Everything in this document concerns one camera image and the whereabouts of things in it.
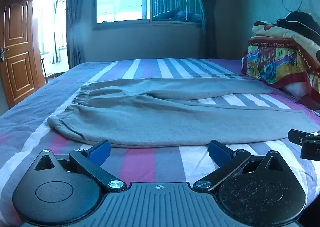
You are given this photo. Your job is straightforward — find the wooden chair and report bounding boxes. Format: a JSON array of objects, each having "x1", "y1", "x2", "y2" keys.
[{"x1": 40, "y1": 57, "x2": 56, "y2": 84}]

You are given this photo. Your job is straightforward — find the grey pants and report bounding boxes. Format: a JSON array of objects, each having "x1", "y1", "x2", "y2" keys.
[{"x1": 47, "y1": 77, "x2": 320, "y2": 149}]

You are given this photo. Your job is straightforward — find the striped bed sheet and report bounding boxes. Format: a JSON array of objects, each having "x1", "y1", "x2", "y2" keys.
[{"x1": 0, "y1": 58, "x2": 320, "y2": 227}]

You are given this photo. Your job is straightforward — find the white pillow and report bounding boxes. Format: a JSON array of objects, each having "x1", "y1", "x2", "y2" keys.
[{"x1": 282, "y1": 81, "x2": 320, "y2": 101}]

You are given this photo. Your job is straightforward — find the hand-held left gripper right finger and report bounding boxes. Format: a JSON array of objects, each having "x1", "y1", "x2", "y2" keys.
[{"x1": 192, "y1": 140, "x2": 288, "y2": 192}]

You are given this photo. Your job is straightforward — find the dark curtain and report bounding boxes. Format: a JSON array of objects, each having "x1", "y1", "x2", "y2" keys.
[
  {"x1": 65, "y1": 0, "x2": 87, "y2": 69},
  {"x1": 192, "y1": 0, "x2": 222, "y2": 59}
]

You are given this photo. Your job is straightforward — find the black cloth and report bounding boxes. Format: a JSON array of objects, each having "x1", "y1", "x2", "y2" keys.
[{"x1": 276, "y1": 11, "x2": 320, "y2": 40}]

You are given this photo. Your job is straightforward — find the brown wooden door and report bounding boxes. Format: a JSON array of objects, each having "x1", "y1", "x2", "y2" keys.
[{"x1": 0, "y1": 0, "x2": 46, "y2": 109}]

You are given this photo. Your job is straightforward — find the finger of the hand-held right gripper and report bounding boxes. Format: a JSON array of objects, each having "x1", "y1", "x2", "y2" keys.
[
  {"x1": 288, "y1": 129, "x2": 320, "y2": 145},
  {"x1": 301, "y1": 139, "x2": 320, "y2": 161}
]

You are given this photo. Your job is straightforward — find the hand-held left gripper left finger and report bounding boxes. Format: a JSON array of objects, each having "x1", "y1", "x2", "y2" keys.
[{"x1": 34, "y1": 139, "x2": 127, "y2": 192}]

